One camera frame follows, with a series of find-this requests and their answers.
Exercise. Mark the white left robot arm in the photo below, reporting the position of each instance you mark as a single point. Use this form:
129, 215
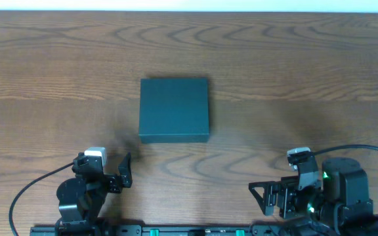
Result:
82, 197

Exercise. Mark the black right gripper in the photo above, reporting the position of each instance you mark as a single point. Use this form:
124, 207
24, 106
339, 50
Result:
279, 197

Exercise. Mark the black fabric storage box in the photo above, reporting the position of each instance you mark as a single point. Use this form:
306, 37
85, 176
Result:
174, 110

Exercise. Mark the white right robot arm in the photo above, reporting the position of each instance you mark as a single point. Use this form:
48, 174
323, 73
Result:
334, 196

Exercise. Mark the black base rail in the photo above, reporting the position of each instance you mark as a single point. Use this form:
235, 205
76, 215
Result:
176, 230

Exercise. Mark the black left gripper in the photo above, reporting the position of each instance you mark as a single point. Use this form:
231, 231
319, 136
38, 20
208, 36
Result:
113, 183

